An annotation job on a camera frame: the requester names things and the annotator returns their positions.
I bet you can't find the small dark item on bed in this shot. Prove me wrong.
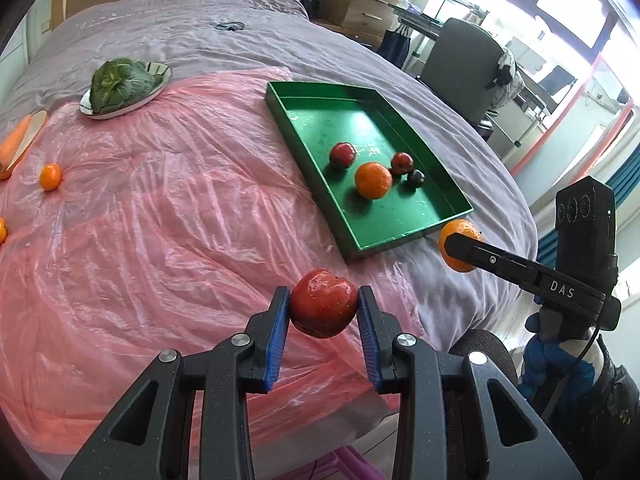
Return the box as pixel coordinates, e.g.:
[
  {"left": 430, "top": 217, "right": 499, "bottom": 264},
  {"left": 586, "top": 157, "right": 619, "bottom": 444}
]
[{"left": 214, "top": 22, "right": 245, "bottom": 32}]

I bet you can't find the large orange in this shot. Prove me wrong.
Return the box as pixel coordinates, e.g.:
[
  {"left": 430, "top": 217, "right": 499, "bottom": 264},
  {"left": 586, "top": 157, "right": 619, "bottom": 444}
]
[{"left": 355, "top": 162, "right": 393, "bottom": 200}]

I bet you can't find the desk with clutter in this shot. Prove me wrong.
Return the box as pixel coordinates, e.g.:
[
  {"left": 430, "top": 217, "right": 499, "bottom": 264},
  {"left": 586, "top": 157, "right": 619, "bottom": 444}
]
[{"left": 394, "top": 8, "right": 577, "bottom": 148}]

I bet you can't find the dark purple plum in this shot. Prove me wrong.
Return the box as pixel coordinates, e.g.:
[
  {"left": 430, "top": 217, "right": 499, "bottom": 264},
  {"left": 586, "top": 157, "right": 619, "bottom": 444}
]
[{"left": 407, "top": 169, "right": 425, "bottom": 188}]

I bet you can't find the grey office chair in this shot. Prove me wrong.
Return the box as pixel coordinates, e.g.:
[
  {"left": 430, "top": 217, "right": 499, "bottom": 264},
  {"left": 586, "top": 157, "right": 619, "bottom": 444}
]
[{"left": 416, "top": 18, "right": 504, "bottom": 141}]

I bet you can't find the silver oval plate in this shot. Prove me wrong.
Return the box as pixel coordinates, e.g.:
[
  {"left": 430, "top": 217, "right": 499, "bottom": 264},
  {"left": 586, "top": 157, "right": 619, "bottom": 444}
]
[{"left": 79, "top": 58, "right": 172, "bottom": 120}]

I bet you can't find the green leafy vegetable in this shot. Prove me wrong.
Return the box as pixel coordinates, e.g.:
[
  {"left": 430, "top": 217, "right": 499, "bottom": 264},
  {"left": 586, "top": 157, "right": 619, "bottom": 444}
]
[{"left": 89, "top": 58, "right": 163, "bottom": 114}]

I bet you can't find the purple bed cover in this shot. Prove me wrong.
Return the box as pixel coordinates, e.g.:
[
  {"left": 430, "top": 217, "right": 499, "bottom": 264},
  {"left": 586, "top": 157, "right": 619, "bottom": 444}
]
[{"left": 0, "top": 0, "right": 540, "bottom": 480}]

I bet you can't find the green rectangular tray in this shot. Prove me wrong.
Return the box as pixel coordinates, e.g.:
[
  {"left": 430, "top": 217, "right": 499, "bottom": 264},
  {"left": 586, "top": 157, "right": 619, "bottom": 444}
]
[{"left": 266, "top": 81, "right": 473, "bottom": 262}]

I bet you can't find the small orange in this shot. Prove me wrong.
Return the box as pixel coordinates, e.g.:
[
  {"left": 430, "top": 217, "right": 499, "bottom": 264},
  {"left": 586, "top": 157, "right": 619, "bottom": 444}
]
[
  {"left": 39, "top": 162, "right": 62, "bottom": 192},
  {"left": 0, "top": 217, "right": 8, "bottom": 245},
  {"left": 438, "top": 219, "right": 484, "bottom": 273}
]

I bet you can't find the pink plastic sheet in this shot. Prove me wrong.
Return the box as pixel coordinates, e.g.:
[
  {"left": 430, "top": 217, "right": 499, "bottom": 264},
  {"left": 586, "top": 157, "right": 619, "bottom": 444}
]
[{"left": 1, "top": 67, "right": 421, "bottom": 454}]

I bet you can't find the dark blue tote bag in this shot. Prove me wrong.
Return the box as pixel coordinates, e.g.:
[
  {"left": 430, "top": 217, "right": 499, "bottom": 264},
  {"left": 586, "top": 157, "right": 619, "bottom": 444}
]
[{"left": 376, "top": 25, "right": 412, "bottom": 68}]

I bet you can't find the blue gloved right hand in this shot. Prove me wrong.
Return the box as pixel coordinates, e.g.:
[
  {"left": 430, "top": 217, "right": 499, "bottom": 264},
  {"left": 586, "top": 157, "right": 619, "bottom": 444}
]
[{"left": 518, "top": 313, "right": 608, "bottom": 412}]

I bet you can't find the red apple front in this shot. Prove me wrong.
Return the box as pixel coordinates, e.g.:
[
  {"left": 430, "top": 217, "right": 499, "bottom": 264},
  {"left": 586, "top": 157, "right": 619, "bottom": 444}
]
[{"left": 329, "top": 142, "right": 357, "bottom": 170}]

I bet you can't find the wooden drawer cabinet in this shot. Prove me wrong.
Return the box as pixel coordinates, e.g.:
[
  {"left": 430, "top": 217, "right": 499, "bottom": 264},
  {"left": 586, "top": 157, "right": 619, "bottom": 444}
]
[{"left": 314, "top": 0, "right": 400, "bottom": 51}]

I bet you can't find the orange carrot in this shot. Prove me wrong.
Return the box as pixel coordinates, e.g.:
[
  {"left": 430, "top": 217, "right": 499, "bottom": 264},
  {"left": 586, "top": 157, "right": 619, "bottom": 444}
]
[{"left": 0, "top": 115, "right": 32, "bottom": 172}]

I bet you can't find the black camera module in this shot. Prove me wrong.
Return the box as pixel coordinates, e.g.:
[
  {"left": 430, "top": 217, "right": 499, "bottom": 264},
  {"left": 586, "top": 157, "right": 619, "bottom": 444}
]
[{"left": 555, "top": 176, "right": 618, "bottom": 294}]

